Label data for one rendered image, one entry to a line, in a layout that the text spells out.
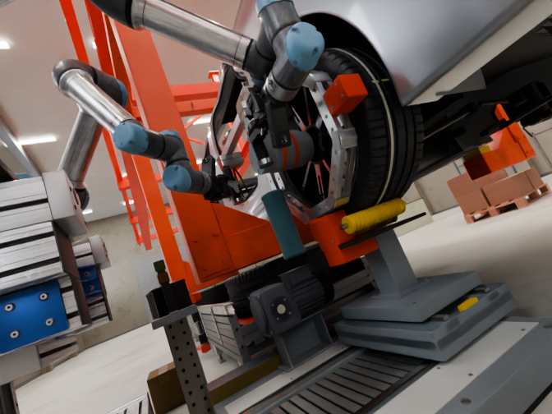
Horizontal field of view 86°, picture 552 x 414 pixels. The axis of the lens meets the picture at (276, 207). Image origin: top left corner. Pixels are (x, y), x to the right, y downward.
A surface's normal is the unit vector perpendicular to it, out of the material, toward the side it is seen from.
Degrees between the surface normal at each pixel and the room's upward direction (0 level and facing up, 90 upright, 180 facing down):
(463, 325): 90
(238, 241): 90
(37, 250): 90
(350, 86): 90
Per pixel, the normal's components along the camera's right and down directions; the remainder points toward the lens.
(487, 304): 0.35, -0.31
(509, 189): -0.80, 0.21
